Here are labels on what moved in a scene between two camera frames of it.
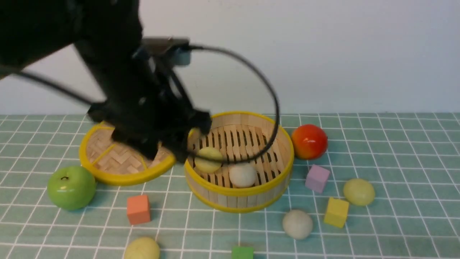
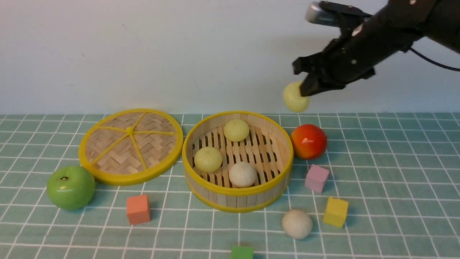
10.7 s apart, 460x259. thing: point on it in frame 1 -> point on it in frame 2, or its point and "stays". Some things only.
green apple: (71, 187) stays
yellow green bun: (208, 159) stays
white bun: (243, 175) stays
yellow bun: (142, 248) -> (236, 130)
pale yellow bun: (358, 191) -> (293, 99)
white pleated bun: (297, 224) stays
